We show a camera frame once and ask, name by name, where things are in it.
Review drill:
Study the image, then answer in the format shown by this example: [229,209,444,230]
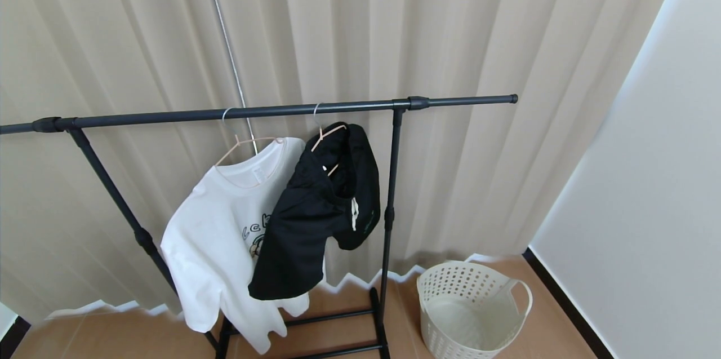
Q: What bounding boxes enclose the black clothes rack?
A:
[0,94,519,359]

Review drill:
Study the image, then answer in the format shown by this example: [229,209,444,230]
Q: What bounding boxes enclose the white garment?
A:
[161,136,310,355]

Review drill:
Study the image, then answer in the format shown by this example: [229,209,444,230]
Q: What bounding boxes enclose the black garment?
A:
[248,121,381,301]

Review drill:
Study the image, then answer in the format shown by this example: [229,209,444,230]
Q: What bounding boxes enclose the white laundry basket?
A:
[417,260,534,359]

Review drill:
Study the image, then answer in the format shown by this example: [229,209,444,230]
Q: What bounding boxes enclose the beige curtain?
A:
[0,0,685,320]

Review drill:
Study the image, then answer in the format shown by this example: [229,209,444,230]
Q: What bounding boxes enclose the pink clothes hanger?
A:
[216,107,285,167]
[311,103,349,178]

